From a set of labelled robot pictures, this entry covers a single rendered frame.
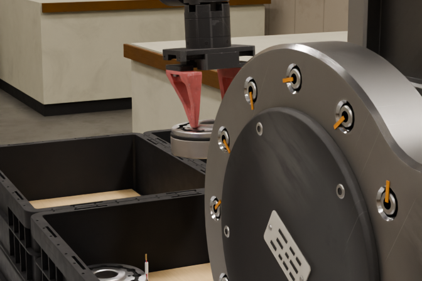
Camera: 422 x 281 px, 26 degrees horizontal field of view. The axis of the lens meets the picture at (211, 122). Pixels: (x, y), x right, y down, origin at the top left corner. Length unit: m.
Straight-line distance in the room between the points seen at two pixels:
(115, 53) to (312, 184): 6.24
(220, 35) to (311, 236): 0.72
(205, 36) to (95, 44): 5.48
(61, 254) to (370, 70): 0.69
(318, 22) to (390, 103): 6.41
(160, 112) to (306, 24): 3.06
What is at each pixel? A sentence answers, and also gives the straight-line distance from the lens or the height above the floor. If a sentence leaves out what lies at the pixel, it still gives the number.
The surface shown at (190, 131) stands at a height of 1.04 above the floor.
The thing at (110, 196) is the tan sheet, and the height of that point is 0.83.
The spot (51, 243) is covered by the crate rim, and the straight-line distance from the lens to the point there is 1.09.
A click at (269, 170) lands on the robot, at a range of 0.45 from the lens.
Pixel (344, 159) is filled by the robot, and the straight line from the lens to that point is 0.40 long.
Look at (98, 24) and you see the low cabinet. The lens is 6.58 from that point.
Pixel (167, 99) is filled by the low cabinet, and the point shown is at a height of 0.57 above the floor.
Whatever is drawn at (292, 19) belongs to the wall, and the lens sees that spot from 7.10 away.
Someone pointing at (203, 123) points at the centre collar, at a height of 1.04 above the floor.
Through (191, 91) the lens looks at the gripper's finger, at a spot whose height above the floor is 1.09.
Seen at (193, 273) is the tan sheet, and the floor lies 0.83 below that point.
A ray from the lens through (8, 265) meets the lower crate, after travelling 1.36.
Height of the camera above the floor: 1.28
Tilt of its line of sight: 12 degrees down
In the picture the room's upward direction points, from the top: straight up
